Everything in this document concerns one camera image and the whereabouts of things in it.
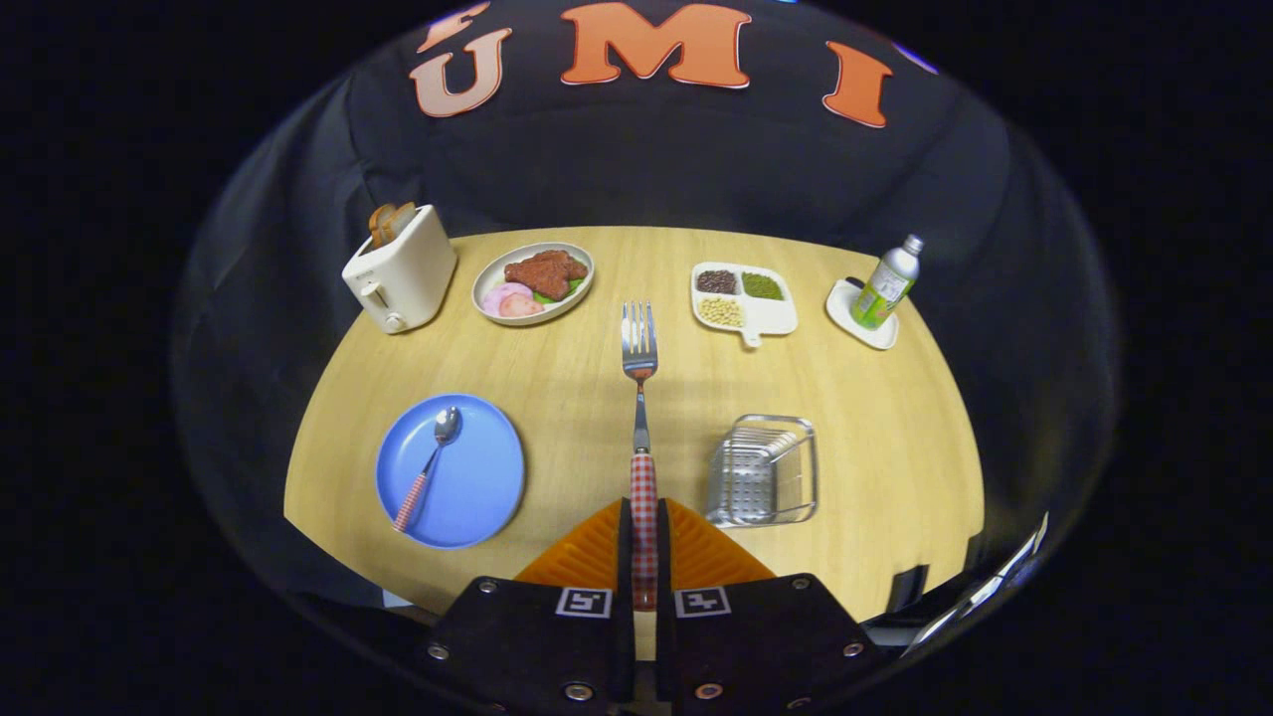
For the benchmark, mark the white divided dish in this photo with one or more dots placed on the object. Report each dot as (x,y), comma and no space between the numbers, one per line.
(776,316)

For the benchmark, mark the dark brown beans pile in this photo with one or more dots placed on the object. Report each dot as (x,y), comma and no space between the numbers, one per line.
(716,281)

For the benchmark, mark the yellow beans pile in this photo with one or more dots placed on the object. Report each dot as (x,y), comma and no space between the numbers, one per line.
(721,311)

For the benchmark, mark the small white saucer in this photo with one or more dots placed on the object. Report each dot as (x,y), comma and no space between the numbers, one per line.
(843,303)

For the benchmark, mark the brown steak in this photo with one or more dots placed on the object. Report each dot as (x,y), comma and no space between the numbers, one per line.
(547,273)

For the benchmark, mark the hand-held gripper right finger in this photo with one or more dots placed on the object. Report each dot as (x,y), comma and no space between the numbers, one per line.
(663,567)

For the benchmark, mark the oval white food plate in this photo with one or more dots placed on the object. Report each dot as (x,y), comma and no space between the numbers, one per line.
(489,283)

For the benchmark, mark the green beans pile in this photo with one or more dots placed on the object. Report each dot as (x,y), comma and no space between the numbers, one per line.
(762,286)

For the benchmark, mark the pink ham slices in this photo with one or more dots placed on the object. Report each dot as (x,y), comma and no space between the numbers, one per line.
(512,301)

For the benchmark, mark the green label bottle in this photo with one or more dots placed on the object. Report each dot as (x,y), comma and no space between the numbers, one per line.
(880,293)

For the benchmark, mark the green lettuce leaf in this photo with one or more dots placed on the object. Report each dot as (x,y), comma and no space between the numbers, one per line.
(575,285)

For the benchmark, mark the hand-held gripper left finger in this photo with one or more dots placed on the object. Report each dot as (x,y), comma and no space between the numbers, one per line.
(626,567)

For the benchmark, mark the blue round plate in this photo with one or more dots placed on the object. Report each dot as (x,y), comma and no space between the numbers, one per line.
(477,477)

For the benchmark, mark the white toaster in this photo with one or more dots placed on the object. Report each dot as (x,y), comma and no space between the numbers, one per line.
(408,273)

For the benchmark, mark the toasted bread slice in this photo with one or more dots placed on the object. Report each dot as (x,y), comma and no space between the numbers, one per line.
(381,224)
(406,216)

